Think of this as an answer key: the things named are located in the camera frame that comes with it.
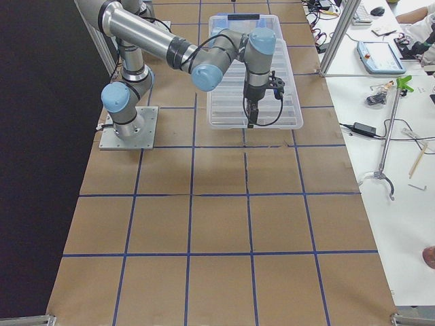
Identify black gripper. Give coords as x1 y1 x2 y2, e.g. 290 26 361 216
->
245 84 266 128

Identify clear plastic box lid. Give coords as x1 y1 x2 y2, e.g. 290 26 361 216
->
205 37 304 131

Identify clear plastic storage box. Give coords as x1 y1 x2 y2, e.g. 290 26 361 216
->
208 13 283 39

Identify black power adapter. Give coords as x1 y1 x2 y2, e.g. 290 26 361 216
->
340 122 377 138

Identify teach pendant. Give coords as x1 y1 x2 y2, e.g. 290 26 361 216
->
356 41 406 75

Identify black computer mouse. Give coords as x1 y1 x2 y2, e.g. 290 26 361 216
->
370 7 385 17

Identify wooden chopsticks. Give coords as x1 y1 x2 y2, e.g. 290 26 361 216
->
408 143 428 179

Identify hex key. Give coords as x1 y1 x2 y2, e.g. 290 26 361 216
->
408 183 427 192

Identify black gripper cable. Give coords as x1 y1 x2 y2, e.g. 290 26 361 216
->
243 91 285 128

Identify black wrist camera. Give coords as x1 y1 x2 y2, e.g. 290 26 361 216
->
266 71 285 100

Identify black box latch handle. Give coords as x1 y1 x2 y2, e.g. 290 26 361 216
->
227 13 260 20

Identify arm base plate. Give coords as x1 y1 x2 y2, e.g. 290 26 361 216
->
99 106 159 150

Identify aluminium frame post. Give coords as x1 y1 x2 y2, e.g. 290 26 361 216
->
319 0 360 77

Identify green handled reacher grabber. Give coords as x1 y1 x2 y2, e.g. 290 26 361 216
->
357 75 414 202

